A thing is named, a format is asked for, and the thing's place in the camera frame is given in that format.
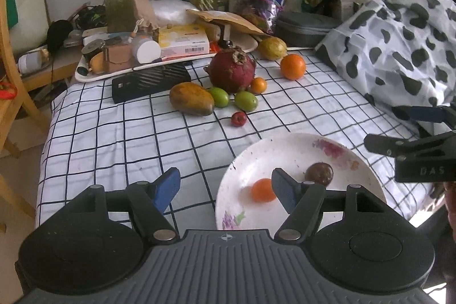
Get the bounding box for open cardboard box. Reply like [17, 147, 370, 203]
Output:
[311, 0, 369, 22]

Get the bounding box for small black roller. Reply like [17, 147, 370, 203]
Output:
[218, 39, 233, 49]

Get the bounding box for grey zip case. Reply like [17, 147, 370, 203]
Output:
[274, 12, 342, 48]

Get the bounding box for brown paper envelope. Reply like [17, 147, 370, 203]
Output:
[186, 9, 264, 35]

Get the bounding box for checkered bed sheet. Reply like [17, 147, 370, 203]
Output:
[36, 51, 433, 229]

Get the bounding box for dark brown passion fruit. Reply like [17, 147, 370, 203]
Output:
[304, 162, 334, 187]

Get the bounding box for yellow white box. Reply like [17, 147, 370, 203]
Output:
[158, 24, 210, 59]

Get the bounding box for small orange fruit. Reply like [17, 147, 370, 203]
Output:
[251, 178, 277, 203]

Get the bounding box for green fruit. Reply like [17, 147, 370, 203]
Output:
[234, 91, 258, 112]
[207, 86, 229, 108]

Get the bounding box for red dragon fruit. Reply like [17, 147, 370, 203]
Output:
[204, 47, 257, 93]

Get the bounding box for red flat packet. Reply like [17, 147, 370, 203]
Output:
[209, 42, 220, 53]

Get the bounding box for cow print blanket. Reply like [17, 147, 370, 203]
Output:
[314, 0, 456, 134]

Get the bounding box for white plastic bag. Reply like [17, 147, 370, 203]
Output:
[149, 0, 197, 28]

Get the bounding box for brown leather pouch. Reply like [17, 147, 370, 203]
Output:
[103, 44, 135, 73]

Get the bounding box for black flat device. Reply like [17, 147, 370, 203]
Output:
[111, 63, 191, 103]

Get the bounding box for white tray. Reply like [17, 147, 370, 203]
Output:
[74, 32, 258, 83]

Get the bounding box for large orange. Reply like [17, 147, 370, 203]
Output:
[280, 54, 306, 80]

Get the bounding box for beige drawstring bag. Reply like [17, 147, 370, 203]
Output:
[132, 0, 158, 32]

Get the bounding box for wooden chair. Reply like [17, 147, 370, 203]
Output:
[0, 0, 51, 233]

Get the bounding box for small red fruit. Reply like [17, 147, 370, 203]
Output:
[230, 111, 247, 127]

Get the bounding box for brown-yellow mango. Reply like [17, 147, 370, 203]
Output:
[169, 82, 215, 117]

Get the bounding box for small orange tangerine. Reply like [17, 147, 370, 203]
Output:
[249, 77, 267, 95]

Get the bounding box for yellow-green pear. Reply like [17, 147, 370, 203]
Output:
[257, 37, 288, 61]

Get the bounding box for white cylinder container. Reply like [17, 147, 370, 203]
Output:
[131, 35, 162, 64]

